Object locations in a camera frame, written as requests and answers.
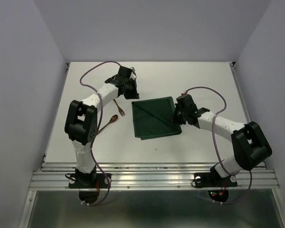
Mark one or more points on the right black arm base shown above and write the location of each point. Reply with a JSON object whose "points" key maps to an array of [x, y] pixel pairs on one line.
{"points": [[212, 179]]}

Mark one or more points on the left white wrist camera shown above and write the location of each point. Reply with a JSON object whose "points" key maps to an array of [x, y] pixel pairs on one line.
{"points": [[133, 74]]}

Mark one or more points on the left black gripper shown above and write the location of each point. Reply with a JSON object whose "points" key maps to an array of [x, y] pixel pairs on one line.
{"points": [[134, 95]]}

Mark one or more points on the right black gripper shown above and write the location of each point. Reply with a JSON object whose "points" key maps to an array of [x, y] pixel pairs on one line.
{"points": [[174, 118]]}

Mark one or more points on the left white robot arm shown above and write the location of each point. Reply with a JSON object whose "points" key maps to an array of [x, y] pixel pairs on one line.
{"points": [[82, 118]]}

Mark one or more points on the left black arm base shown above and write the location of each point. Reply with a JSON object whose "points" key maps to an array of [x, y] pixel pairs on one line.
{"points": [[78, 181]]}

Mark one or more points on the dark green cloth napkin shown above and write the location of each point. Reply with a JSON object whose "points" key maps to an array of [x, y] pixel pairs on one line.
{"points": [[152, 118]]}

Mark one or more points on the brown wooden fork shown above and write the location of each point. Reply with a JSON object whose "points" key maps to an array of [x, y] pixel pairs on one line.
{"points": [[120, 110]]}

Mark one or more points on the brown wooden spoon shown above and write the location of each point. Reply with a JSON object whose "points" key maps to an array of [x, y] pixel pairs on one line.
{"points": [[113, 119]]}

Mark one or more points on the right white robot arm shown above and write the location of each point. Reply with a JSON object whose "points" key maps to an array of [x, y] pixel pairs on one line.
{"points": [[250, 146]]}

